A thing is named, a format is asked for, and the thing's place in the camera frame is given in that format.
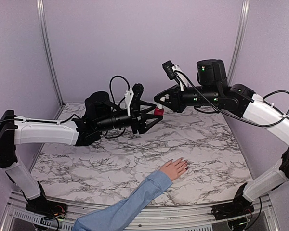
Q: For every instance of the red nail polish bottle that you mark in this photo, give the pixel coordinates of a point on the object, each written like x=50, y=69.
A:
x=158, y=111

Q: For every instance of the front aluminium rail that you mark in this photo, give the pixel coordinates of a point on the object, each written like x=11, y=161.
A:
x=171, y=218

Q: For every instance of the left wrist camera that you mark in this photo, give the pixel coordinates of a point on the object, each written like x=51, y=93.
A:
x=132, y=95

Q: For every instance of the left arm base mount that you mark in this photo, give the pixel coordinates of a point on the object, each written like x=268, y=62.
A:
x=51, y=210

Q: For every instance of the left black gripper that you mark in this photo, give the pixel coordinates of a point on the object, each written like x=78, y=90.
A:
x=140, y=124

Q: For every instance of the right aluminium frame post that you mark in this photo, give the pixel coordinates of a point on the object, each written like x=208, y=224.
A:
x=239, y=38

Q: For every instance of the left aluminium frame post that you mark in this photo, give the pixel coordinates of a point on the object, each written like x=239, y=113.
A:
x=48, y=53

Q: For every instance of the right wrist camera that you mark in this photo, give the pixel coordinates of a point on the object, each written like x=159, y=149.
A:
x=174, y=72

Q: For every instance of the mannequin hand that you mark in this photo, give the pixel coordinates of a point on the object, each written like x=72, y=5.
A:
x=174, y=169

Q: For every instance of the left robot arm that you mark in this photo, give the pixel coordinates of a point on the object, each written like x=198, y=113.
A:
x=100, y=115

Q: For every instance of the blue sleeved forearm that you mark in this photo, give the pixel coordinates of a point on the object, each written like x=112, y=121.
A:
x=118, y=216

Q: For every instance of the aluminium frame post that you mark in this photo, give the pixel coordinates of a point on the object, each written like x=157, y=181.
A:
x=48, y=53
x=239, y=38

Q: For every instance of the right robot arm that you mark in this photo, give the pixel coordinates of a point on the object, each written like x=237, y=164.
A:
x=238, y=102

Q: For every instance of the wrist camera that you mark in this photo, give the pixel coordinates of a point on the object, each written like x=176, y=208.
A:
x=132, y=95
x=174, y=72

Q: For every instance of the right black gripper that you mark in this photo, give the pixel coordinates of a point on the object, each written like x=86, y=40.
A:
x=176, y=103

